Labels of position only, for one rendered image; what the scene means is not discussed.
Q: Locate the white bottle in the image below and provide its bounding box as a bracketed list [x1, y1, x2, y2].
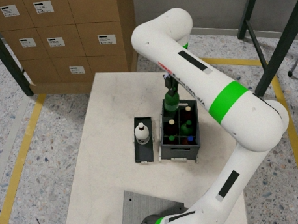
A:
[135, 123, 150, 144]

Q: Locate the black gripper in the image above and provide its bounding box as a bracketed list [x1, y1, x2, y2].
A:
[163, 73, 180, 97]

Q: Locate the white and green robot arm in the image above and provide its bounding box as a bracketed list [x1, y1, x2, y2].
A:
[131, 8, 289, 224]

